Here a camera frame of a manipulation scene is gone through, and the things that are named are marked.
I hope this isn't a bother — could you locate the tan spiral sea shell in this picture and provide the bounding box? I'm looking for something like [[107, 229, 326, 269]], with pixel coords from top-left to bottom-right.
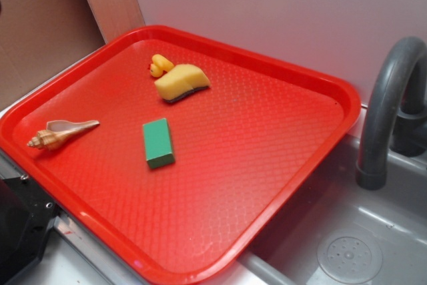
[[27, 120, 100, 151]]

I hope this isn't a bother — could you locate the yellow sponge with grey pad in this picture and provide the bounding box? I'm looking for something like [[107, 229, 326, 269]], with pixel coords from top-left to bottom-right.
[[154, 64, 211, 103]]

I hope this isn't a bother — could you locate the red plastic tray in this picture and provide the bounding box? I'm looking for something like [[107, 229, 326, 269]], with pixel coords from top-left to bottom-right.
[[1, 26, 360, 284]]

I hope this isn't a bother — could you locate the green rectangular block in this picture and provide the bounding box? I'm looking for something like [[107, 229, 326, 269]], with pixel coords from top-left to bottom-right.
[[142, 118, 175, 170]]

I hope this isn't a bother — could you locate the yellow rubber duck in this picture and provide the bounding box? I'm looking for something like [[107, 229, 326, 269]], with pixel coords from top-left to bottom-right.
[[149, 54, 175, 78]]

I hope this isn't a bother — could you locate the grey plastic sink basin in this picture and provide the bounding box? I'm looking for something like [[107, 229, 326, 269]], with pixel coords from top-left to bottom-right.
[[237, 133, 427, 285]]

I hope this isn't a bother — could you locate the grey curved faucet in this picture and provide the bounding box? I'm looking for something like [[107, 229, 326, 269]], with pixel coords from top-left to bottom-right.
[[356, 37, 426, 190]]

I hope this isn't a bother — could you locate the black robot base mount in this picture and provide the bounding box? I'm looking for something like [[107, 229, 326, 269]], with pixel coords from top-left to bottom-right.
[[1, 177, 58, 284]]

